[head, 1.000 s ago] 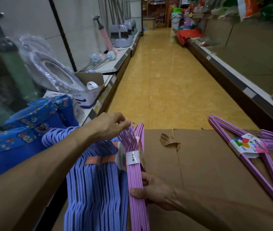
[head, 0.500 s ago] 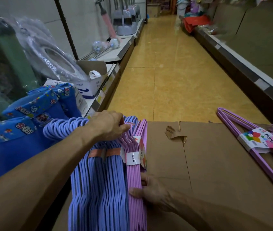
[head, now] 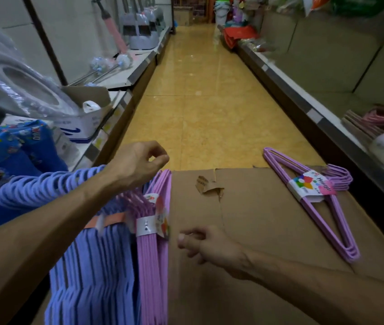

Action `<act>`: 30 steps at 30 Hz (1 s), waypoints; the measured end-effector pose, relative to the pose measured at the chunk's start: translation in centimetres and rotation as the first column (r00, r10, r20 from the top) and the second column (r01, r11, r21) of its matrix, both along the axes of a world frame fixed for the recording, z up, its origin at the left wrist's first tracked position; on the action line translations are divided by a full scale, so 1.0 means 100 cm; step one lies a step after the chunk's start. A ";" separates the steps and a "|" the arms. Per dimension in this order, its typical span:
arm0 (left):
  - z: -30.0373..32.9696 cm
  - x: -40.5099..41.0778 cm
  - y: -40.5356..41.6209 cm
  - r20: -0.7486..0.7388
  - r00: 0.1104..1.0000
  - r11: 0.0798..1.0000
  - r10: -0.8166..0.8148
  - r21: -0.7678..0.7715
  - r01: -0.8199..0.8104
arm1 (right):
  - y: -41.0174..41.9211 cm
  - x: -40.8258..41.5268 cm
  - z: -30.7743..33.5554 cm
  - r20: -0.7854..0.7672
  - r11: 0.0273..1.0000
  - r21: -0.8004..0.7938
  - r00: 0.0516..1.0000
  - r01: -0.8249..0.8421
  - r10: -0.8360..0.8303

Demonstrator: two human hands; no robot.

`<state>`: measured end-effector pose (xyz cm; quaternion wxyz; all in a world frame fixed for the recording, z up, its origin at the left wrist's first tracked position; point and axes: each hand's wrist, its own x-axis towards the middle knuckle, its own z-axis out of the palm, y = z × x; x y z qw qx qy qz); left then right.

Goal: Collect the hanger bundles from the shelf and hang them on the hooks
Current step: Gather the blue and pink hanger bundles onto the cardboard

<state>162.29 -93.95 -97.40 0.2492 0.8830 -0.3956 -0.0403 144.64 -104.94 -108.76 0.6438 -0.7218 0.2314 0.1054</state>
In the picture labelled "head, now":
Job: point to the person's left hand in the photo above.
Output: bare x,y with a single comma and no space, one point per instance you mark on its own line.
134,165

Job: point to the pink plunger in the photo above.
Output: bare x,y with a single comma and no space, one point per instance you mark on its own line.
114,30

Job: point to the clear wrapped packet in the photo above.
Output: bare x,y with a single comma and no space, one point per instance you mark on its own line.
256,45

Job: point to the person's right forearm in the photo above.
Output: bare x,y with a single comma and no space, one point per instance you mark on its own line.
314,291

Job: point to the white bucket stack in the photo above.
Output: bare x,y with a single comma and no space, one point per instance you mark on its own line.
222,13

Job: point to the white box with blue stripe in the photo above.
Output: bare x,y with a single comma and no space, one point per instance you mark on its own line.
83,126

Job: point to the white round plastic item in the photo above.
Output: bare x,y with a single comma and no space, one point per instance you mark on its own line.
92,107

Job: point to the clear toilet brush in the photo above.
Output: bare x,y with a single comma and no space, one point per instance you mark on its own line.
124,60
98,64

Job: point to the row of grey dustpan sets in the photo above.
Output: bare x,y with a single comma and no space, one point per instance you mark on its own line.
141,37

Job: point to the person's right hand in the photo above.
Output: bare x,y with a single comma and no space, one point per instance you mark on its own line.
219,250

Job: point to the white printed carton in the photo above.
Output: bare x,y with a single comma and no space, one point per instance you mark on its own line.
66,145

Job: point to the small brown cardboard box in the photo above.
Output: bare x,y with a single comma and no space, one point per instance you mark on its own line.
182,16

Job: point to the pile of colourful small goods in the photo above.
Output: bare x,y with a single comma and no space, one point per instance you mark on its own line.
239,10

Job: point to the white display rack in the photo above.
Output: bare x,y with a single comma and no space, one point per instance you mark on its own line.
70,30

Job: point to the grey store shelf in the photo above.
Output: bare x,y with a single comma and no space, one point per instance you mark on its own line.
331,47

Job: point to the flattened brown cardboard box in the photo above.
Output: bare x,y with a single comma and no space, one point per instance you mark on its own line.
263,233

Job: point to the person's left forearm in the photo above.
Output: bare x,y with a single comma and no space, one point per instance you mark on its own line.
43,240

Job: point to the lilac hanger bundle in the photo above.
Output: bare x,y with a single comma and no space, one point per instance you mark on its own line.
151,267
309,186

